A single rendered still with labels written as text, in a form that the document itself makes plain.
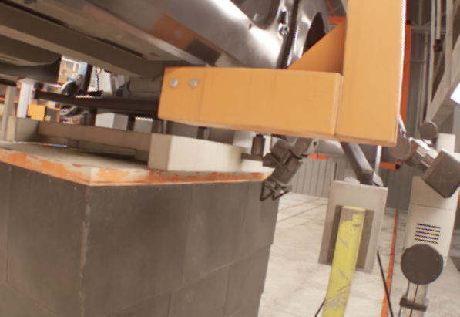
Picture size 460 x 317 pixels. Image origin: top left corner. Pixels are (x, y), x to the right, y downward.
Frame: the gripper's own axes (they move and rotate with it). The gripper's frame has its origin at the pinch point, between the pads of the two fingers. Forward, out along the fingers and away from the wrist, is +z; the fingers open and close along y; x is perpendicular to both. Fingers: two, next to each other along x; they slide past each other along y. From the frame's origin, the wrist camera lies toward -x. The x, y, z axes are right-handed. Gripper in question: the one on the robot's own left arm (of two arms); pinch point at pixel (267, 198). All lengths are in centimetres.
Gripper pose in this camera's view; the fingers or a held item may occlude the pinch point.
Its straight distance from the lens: 146.5
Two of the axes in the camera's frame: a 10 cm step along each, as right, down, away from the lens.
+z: -5.3, 8.0, 2.8
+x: 6.4, 5.9, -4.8
